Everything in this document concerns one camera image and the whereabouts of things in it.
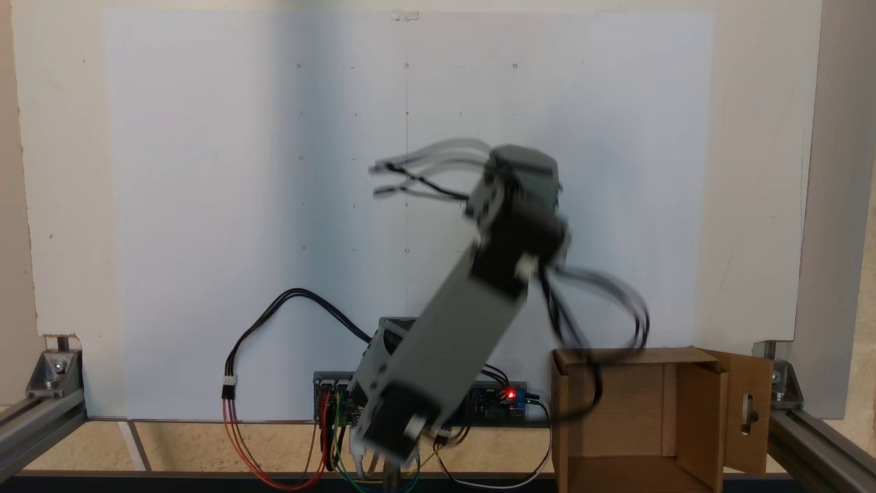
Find metal corner bracket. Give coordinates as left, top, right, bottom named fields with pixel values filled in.
left=753, top=341, right=805, bottom=412
left=26, top=348, right=84, bottom=399

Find brown cardboard box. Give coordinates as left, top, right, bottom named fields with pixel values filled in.
left=551, top=346, right=774, bottom=493

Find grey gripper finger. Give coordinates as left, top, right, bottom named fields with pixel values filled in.
left=489, top=145, right=561, bottom=206

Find blue circuit board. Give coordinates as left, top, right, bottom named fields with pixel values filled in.
left=465, top=382, right=528, bottom=427

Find orange-red wires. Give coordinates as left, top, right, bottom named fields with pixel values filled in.
left=222, top=394, right=333, bottom=491

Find circuit board with pin headers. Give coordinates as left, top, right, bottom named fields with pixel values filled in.
left=313, top=372, right=362, bottom=425

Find aluminium frame rail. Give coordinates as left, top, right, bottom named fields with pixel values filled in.
left=0, top=390, right=88, bottom=483
left=766, top=407, right=876, bottom=493

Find yellow wire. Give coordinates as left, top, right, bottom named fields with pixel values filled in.
left=330, top=411, right=442, bottom=488

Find black cable with white connector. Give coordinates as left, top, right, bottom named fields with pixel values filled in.
left=221, top=288, right=374, bottom=401

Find green wire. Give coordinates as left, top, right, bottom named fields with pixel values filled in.
left=331, top=394, right=384, bottom=491

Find white paper sheet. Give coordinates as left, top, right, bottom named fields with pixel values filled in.
left=103, top=10, right=716, bottom=422

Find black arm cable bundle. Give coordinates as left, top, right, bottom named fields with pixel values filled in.
left=370, top=139, right=492, bottom=204
left=541, top=264, right=651, bottom=422

